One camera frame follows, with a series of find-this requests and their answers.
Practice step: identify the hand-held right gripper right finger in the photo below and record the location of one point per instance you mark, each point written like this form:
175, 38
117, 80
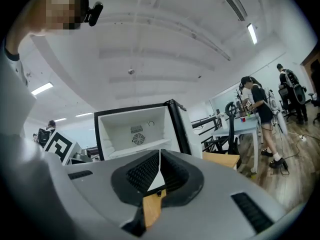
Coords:
220, 189

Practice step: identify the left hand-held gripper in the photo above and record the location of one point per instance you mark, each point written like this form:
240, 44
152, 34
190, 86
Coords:
60, 146

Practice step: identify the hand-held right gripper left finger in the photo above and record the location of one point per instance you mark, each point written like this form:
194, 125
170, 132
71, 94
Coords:
95, 191

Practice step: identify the black mini fridge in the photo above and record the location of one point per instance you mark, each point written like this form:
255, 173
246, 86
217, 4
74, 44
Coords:
120, 124

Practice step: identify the ceiling light panel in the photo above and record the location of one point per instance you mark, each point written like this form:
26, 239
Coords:
42, 88
84, 114
60, 119
252, 34

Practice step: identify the light blue table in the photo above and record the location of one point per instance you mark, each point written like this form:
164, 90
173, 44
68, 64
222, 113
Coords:
245, 127

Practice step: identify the black metal railing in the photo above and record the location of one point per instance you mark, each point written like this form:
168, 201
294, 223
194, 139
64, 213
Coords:
203, 121

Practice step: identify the red cup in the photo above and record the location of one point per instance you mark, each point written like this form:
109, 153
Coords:
243, 120

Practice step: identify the white power strip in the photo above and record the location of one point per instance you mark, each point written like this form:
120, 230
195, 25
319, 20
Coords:
302, 138

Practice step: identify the white and black backpack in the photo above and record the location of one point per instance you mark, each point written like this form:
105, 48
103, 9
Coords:
298, 94
273, 104

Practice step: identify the ceiling smoke detector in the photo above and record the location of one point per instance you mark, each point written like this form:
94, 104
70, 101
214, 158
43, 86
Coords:
131, 71

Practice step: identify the person's head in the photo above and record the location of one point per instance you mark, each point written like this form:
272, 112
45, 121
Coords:
32, 16

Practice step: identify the ceiling air conditioner vent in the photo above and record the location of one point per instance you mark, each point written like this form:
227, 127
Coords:
236, 6

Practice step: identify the black head camera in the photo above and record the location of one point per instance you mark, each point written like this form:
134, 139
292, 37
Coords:
93, 14

